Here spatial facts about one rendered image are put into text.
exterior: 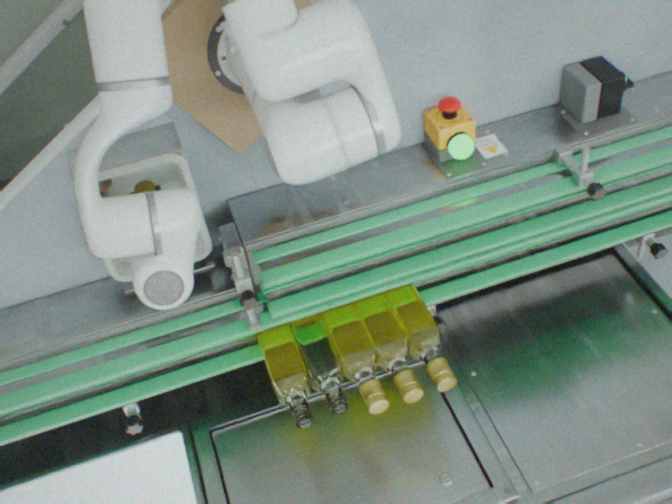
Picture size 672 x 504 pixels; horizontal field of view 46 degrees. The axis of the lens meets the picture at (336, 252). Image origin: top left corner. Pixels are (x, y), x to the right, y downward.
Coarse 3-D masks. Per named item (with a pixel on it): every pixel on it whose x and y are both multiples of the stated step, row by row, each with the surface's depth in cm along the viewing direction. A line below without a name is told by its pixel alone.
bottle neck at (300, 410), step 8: (288, 400) 124; (296, 400) 123; (304, 400) 124; (296, 408) 122; (304, 408) 122; (296, 416) 122; (304, 416) 121; (312, 416) 123; (296, 424) 122; (304, 424) 123
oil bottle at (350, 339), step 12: (324, 312) 134; (336, 312) 133; (348, 312) 133; (336, 324) 131; (348, 324) 131; (360, 324) 131; (336, 336) 130; (348, 336) 129; (360, 336) 129; (336, 348) 129; (348, 348) 127; (360, 348) 127; (372, 348) 127; (348, 360) 126; (360, 360) 126; (372, 360) 126; (348, 372) 127
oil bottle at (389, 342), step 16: (368, 304) 134; (384, 304) 134; (368, 320) 132; (384, 320) 131; (368, 336) 130; (384, 336) 129; (400, 336) 128; (384, 352) 127; (400, 352) 127; (384, 368) 128
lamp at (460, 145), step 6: (462, 132) 135; (450, 138) 135; (456, 138) 135; (462, 138) 134; (468, 138) 134; (450, 144) 135; (456, 144) 134; (462, 144) 134; (468, 144) 134; (450, 150) 135; (456, 150) 135; (462, 150) 135; (468, 150) 135; (456, 156) 135; (462, 156) 136; (468, 156) 136
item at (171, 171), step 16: (144, 160) 118; (160, 160) 118; (176, 160) 119; (112, 176) 117; (128, 176) 127; (144, 176) 128; (160, 176) 129; (176, 176) 130; (112, 192) 128; (128, 192) 129; (208, 240) 131; (112, 272) 129; (128, 272) 132
